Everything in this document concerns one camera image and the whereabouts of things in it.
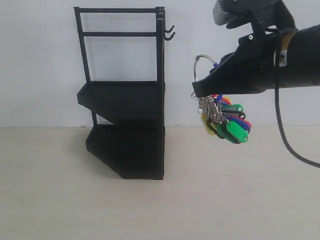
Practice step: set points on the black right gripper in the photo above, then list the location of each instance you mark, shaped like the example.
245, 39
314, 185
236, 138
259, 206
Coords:
251, 69

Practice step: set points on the colourful key tag bunch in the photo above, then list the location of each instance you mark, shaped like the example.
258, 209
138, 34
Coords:
223, 119

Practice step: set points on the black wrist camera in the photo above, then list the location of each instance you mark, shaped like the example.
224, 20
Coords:
261, 14

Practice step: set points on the black metal hook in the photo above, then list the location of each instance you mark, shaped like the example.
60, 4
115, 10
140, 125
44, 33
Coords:
167, 31
169, 38

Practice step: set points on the black two-tier metal rack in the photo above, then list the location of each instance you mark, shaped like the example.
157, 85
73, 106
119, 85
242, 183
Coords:
128, 132

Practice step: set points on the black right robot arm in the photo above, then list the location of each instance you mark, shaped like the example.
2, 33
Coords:
293, 59

